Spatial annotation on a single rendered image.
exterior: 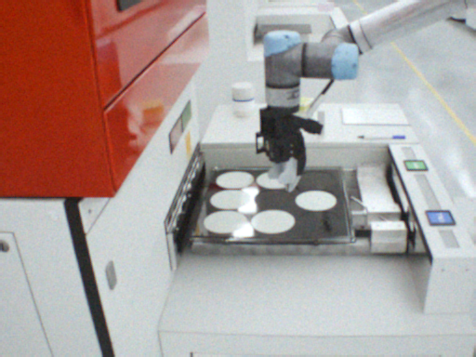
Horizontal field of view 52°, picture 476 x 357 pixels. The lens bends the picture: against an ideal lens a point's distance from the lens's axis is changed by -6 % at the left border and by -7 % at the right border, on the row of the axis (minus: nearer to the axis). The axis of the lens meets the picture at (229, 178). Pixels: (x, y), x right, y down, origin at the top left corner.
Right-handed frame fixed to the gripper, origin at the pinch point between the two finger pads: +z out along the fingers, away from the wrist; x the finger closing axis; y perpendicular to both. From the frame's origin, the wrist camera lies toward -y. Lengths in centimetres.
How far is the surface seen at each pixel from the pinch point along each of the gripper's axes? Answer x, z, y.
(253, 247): -1.1, 13.2, 10.7
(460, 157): -96, 97, -245
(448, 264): 40.5, 3.0, -5.0
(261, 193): -12.4, 7.5, -0.7
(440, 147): -117, 97, -250
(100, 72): 25, -41, 50
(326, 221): 8.3, 7.5, -3.6
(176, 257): -4.2, 9.7, 29.2
